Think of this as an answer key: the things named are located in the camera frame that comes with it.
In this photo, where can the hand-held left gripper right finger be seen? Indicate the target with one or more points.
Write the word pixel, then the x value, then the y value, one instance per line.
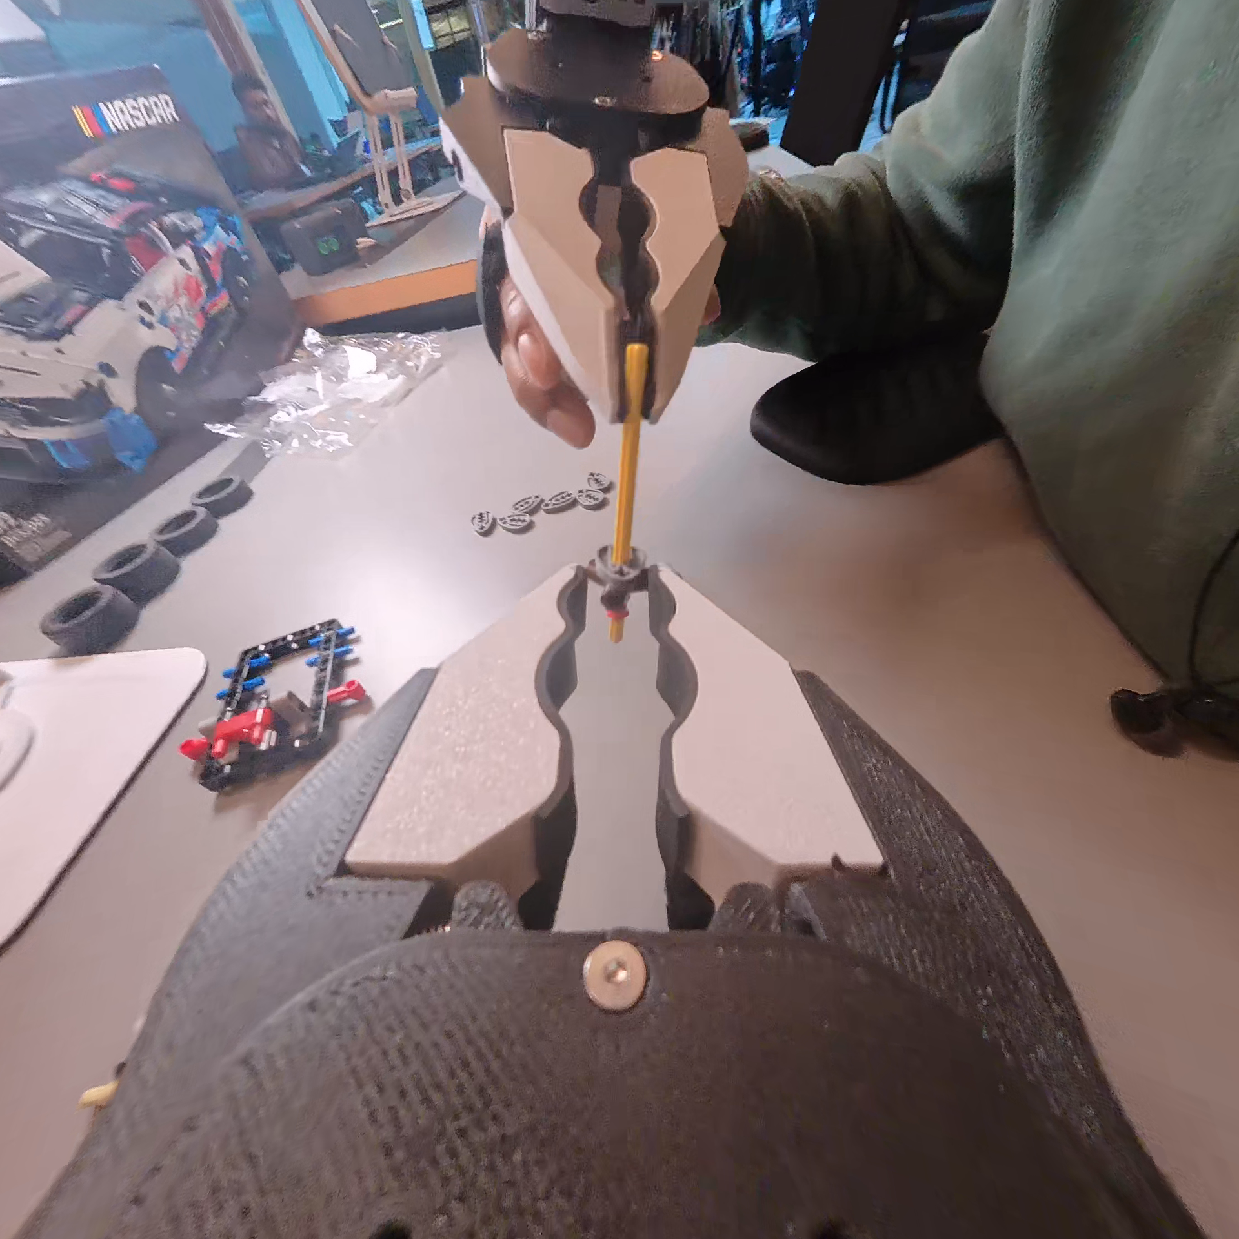
pixel 765 764

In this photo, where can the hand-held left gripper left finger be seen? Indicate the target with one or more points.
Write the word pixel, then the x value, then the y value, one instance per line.
pixel 465 764

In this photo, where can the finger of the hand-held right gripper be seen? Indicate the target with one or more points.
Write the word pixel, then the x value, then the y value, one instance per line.
pixel 552 222
pixel 688 231

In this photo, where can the yellow lego axle assembly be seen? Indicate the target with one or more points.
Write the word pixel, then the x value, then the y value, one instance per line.
pixel 629 435

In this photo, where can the cluster of grey lego discs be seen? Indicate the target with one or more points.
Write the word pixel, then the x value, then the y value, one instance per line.
pixel 557 501

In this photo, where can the person's right forearm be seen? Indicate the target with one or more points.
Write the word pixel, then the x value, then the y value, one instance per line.
pixel 871 193

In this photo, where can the black lego set box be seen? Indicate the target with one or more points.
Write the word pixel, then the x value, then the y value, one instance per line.
pixel 117 290

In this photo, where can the person's right hand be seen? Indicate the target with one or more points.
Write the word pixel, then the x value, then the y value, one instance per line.
pixel 542 377

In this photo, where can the orange edged table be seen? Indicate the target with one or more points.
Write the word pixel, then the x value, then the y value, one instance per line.
pixel 406 280

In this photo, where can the wooden easel stand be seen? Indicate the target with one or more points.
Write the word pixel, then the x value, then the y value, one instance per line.
pixel 393 125

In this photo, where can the black equipment case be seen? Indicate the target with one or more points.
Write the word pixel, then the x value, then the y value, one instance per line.
pixel 325 237

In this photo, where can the clear plastic bag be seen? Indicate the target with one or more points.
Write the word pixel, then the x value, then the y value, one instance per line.
pixel 330 386

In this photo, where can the white book stand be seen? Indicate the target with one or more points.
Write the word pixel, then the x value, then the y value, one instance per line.
pixel 96 755

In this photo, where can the person's green sweatshirt torso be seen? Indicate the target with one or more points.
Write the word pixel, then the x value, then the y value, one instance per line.
pixel 1113 435

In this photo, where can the black lego frame assembly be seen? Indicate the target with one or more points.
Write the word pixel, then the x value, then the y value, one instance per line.
pixel 319 677

